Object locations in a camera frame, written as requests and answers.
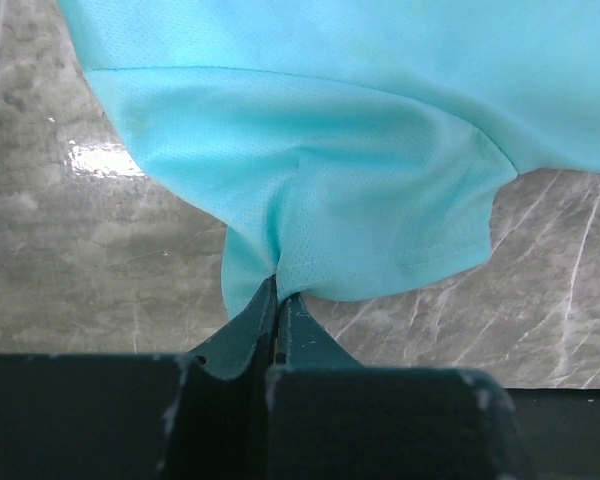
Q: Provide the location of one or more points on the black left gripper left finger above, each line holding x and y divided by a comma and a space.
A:
198, 414

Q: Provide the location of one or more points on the teal t-shirt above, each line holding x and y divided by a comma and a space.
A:
353, 149

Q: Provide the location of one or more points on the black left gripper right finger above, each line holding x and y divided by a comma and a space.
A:
330, 417

